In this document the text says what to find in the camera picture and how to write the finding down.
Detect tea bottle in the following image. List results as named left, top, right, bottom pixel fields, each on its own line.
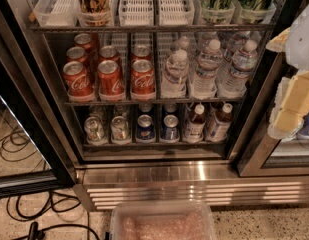
left=184, top=104, right=206, bottom=143
left=206, top=103, right=233, bottom=142

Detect front left water bottle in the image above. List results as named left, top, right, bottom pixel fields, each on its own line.
left=161, top=49, right=189, bottom=98

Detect front right water bottle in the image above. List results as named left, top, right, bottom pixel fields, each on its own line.
left=217, top=40, right=258, bottom=98

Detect black floor cable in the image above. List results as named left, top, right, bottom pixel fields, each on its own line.
left=0, top=190, right=102, bottom=240

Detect front left Coca-Cola can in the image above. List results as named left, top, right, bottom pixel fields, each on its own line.
left=62, top=61, right=93, bottom=97

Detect clear plastic bin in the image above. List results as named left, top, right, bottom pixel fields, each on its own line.
left=110, top=200, right=217, bottom=240

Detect front right Coca-Cola can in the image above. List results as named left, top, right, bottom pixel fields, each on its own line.
left=131, top=59, right=155, bottom=95

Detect water bottle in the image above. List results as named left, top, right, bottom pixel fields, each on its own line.
left=161, top=49, right=189, bottom=98
left=217, top=40, right=258, bottom=98
left=191, top=39, right=223, bottom=99

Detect right tea bottle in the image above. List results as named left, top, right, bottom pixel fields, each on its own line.
left=206, top=103, right=233, bottom=142

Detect front left silver can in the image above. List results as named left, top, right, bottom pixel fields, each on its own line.
left=84, top=116, right=106, bottom=145

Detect front left Pepsi can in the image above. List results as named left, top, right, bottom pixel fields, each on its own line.
left=137, top=114, right=155, bottom=140

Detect wire shelf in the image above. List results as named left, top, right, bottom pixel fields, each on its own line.
left=65, top=97, right=243, bottom=107
left=31, top=24, right=275, bottom=34

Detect second row coca-cola can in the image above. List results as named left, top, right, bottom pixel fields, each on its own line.
left=132, top=45, right=152, bottom=62
left=66, top=46, right=95, bottom=83
left=98, top=45, right=121, bottom=65

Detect back left Coca-Cola can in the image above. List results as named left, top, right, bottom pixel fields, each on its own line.
left=74, top=33, right=96, bottom=54

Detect second row right Coca-Cola can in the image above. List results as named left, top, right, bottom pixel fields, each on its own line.
left=132, top=45, right=152, bottom=62

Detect left tea bottle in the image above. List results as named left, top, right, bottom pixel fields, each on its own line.
left=184, top=104, right=206, bottom=143

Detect blue can behind right door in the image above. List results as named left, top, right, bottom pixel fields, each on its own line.
left=297, top=113, right=309, bottom=140

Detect open glass fridge door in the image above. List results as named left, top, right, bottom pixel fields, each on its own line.
left=0, top=9, right=74, bottom=198

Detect second row middle Coca-Cola can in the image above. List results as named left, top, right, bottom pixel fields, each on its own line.
left=98, top=45, right=121, bottom=65

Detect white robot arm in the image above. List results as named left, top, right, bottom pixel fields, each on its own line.
left=266, top=4, right=309, bottom=139

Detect front middle water bottle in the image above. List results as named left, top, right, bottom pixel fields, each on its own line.
left=191, top=39, right=223, bottom=99

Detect middle wire shelf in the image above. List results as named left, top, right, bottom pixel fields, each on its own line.
left=65, top=97, right=243, bottom=107

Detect pepsi can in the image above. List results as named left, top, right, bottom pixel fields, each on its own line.
left=137, top=114, right=155, bottom=140
left=161, top=114, right=179, bottom=141

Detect front right Pepsi can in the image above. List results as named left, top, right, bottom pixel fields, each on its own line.
left=161, top=114, right=179, bottom=141

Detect second row left Coca-Cola can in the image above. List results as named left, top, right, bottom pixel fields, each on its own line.
left=66, top=46, right=95, bottom=83

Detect steel fridge base grille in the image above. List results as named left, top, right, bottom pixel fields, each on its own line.
left=73, top=161, right=309, bottom=211

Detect front middle Coca-Cola can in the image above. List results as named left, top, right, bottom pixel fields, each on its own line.
left=98, top=60, right=124, bottom=95

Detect top wire shelf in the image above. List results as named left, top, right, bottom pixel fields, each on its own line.
left=31, top=24, right=275, bottom=34

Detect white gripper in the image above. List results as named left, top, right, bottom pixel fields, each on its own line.
left=266, top=28, right=309, bottom=140

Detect silver can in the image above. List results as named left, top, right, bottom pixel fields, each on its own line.
left=111, top=116, right=130, bottom=141
left=84, top=116, right=106, bottom=145

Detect white plastic lane tray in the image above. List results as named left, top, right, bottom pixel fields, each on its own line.
left=118, top=0, right=154, bottom=26

